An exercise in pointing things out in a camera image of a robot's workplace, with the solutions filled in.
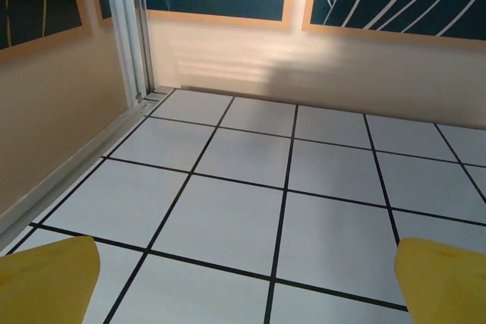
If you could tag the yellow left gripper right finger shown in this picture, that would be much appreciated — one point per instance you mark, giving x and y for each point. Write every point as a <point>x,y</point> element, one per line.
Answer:
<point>444,286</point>

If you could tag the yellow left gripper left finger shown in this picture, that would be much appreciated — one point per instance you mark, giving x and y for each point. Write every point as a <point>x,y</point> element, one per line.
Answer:
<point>45,286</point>

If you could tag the aluminium table side rail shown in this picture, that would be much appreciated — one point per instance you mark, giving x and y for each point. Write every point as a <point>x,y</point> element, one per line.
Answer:
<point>76,157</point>

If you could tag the aluminium corner post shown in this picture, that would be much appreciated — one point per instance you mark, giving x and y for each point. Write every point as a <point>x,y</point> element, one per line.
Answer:
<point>129,35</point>

